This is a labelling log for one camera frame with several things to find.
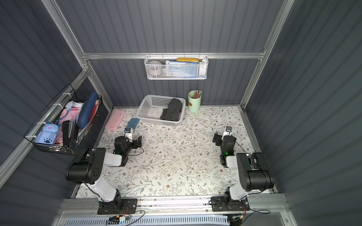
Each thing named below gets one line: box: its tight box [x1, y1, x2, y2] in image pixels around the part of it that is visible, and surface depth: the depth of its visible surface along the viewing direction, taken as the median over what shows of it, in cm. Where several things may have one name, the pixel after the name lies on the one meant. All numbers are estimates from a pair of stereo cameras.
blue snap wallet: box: [126, 117, 140, 130], surface depth 111 cm
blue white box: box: [165, 60, 200, 79], surface depth 88 cm
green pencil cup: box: [188, 88, 203, 113], surface depth 112 cm
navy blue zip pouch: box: [75, 90, 98, 130], surface depth 67 cm
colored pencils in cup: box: [193, 88, 203, 99], surface depth 110 cm
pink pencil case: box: [105, 109, 126, 131], surface depth 113 cm
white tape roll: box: [147, 60, 163, 79], surface depth 88 cm
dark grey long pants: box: [160, 97, 183, 122], surface depth 107 cm
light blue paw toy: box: [34, 123, 60, 145], surface depth 61 cm
